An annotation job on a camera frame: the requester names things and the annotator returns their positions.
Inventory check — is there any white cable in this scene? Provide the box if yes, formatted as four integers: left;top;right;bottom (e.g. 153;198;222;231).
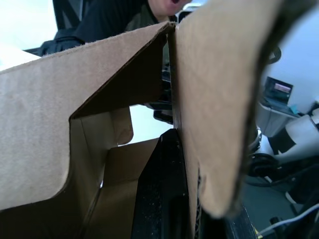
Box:
258;203;319;237

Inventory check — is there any grey desk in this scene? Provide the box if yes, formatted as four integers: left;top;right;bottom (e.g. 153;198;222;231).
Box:
254;99;301;138

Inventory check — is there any black coiled cable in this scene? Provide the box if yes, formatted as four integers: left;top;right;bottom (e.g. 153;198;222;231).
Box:
248;152;281;180

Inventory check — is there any open dark laptop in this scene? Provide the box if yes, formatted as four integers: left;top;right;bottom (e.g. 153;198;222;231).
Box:
263;76;294;110

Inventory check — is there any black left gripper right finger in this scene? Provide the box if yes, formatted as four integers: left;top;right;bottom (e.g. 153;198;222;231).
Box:
224;198;258;239

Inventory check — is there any small brown cardboard box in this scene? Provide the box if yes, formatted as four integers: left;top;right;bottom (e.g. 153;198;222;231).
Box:
0;0;318;239

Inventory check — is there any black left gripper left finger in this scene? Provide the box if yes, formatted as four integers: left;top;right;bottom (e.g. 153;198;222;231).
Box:
131;128;195;239

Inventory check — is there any person in black shirt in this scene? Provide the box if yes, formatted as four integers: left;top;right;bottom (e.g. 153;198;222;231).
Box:
39;0;193;57

